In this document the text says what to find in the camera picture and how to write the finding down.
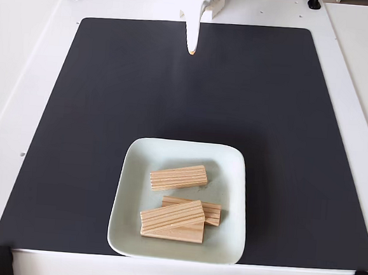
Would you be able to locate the grooved wooden block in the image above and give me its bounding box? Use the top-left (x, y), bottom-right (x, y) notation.
top-left (149, 161), bottom-right (210, 197)
top-left (160, 195), bottom-right (223, 227)
top-left (138, 196), bottom-right (207, 239)
top-left (140, 217), bottom-right (205, 244)

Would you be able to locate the white square plate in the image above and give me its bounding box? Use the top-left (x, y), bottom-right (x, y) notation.
top-left (105, 134), bottom-right (254, 267)

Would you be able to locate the black table mat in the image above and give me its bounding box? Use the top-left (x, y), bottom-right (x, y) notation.
top-left (0, 5), bottom-right (368, 275)

